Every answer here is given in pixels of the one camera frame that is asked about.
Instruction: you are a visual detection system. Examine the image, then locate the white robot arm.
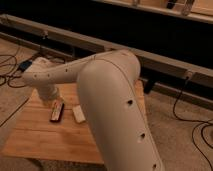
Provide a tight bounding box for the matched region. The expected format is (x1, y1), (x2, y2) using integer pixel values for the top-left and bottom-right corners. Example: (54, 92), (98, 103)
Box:
(22, 50), (165, 171)

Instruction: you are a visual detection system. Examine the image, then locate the small white block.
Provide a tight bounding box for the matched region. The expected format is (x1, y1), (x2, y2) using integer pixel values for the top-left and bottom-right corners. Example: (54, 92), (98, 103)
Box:
(73, 105), (85, 123)

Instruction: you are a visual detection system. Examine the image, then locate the black red remote control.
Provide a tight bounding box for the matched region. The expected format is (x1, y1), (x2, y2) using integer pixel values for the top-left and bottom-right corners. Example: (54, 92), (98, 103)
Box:
(50, 100), (65, 122)

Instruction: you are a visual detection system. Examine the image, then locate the wooden board table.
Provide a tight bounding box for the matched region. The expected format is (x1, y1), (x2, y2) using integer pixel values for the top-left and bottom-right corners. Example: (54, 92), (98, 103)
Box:
(1, 79), (146, 165)

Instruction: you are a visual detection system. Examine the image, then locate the black power adapter box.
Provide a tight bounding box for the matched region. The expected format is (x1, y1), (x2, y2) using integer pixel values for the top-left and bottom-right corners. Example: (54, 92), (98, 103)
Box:
(18, 60), (32, 72)

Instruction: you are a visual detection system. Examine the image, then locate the long wooden rail beam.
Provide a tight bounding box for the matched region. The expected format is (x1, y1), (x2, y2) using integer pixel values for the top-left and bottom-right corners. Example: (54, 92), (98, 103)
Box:
(0, 14), (213, 88)

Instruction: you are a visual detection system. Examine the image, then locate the black cables left floor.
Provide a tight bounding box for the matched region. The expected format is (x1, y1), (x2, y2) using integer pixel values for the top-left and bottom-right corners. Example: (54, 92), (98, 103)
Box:
(0, 46), (31, 128)

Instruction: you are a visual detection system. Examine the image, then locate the black cable right floor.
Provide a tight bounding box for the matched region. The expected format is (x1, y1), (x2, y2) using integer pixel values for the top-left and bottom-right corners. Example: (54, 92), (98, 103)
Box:
(172, 74), (213, 161)

